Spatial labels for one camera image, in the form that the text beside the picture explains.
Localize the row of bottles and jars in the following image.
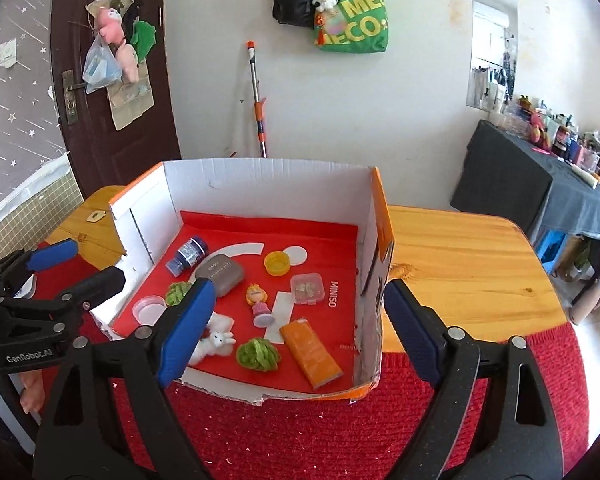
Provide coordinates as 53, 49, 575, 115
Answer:
500, 92, 600, 191

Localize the small clear plastic box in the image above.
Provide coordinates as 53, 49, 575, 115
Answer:
290, 272, 326, 306

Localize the small green yarn ball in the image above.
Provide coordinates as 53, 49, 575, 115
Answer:
165, 281, 193, 308

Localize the white plush bunny hair clip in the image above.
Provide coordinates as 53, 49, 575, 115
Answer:
187, 311, 237, 367

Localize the large green yarn ball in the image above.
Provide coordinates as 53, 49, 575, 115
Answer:
236, 337, 282, 373

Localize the dark brown door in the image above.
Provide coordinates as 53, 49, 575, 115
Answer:
50, 0, 182, 191

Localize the clear plastic bag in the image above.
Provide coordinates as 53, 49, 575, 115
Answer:
82, 35, 123, 93

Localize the orange rectangular packet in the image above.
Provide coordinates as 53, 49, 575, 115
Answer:
279, 317, 344, 392

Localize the pink plush toy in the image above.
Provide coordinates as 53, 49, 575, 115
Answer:
94, 7, 140, 83

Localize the orange cardboard box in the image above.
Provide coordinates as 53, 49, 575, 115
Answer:
89, 157, 396, 406

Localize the green tote bag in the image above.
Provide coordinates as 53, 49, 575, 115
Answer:
314, 0, 390, 54

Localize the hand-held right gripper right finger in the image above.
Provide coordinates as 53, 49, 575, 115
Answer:
383, 277, 565, 480

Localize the green cloth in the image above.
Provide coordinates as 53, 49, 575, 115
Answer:
130, 20, 157, 58

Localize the side table with blue cloth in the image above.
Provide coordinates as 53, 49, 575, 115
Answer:
450, 119, 600, 281

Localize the wall mirror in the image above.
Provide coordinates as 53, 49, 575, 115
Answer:
467, 0, 520, 111

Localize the white paper note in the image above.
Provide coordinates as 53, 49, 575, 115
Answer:
0, 37, 21, 68

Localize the metal door handle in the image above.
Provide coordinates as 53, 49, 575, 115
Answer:
62, 70, 88, 126

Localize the beige hanging organizer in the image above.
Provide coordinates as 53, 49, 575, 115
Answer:
105, 77, 155, 131

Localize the purple bottle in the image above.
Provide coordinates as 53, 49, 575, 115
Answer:
166, 236, 210, 277

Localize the person's left hand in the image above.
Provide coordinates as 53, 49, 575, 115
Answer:
0, 370, 47, 414

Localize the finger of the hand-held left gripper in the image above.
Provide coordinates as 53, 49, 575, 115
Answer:
0, 265, 127, 337
0, 238, 80, 306

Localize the clear plastic lid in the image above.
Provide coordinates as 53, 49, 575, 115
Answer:
132, 295, 167, 326

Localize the red knitted blanket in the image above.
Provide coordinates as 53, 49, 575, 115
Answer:
30, 240, 591, 480

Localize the red tassel charm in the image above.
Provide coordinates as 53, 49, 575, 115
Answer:
314, 12, 346, 47

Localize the yellow-haired doll figure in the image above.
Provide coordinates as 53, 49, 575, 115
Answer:
245, 283, 274, 328

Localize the grey-brown plastic case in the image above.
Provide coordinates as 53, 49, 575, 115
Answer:
195, 254, 246, 297

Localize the yellow bottle cap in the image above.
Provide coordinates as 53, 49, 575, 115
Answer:
264, 251, 291, 277

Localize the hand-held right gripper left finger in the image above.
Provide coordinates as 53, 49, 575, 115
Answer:
32, 276, 217, 480

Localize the mop pole with orange grip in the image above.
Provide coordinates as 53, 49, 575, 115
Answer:
246, 40, 269, 159

